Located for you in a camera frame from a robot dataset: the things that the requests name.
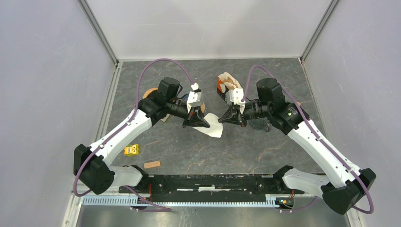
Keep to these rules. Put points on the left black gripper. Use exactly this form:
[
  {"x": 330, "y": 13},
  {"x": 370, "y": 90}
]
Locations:
[{"x": 195, "y": 118}]

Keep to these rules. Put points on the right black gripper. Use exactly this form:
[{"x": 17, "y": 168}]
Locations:
[{"x": 233, "y": 115}]

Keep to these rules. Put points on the white paper coffee filter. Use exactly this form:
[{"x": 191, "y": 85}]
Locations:
[{"x": 215, "y": 130}]

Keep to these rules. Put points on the orange coffee filter box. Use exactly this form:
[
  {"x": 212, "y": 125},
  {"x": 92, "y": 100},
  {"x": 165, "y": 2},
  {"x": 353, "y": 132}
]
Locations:
[{"x": 226, "y": 82}]

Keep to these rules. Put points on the blue ribbed dripper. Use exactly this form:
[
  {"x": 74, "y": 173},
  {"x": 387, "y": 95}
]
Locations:
[{"x": 184, "y": 98}]

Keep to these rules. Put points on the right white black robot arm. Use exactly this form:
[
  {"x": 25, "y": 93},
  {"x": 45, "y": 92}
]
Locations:
[{"x": 343, "y": 183}]

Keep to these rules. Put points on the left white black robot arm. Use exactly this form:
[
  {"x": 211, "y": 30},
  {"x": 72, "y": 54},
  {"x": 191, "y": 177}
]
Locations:
[{"x": 92, "y": 165}]

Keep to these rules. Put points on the clear glass pitcher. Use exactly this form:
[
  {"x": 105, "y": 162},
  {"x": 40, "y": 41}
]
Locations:
[{"x": 260, "y": 124}]

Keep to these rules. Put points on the colourful toy block pile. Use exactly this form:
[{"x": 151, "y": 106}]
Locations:
[{"x": 165, "y": 118}]

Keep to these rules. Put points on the flat wooden block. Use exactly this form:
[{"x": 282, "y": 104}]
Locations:
[{"x": 153, "y": 164}]

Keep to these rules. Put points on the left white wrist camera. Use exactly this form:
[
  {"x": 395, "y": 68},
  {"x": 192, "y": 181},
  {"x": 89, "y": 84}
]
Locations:
[{"x": 194, "y": 97}]

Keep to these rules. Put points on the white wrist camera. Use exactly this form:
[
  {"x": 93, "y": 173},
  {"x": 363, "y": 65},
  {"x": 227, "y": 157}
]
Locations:
[
  {"x": 194, "y": 97},
  {"x": 235, "y": 96}
]

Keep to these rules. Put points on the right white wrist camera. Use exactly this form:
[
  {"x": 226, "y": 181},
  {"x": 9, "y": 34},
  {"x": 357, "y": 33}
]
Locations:
[{"x": 235, "y": 96}]

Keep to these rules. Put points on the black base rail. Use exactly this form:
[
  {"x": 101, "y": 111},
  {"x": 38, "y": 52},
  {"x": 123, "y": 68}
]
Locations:
[{"x": 212, "y": 188}]

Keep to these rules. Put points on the grey slotted cable duct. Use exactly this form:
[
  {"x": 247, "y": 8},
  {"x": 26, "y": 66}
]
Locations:
[{"x": 134, "y": 201}]

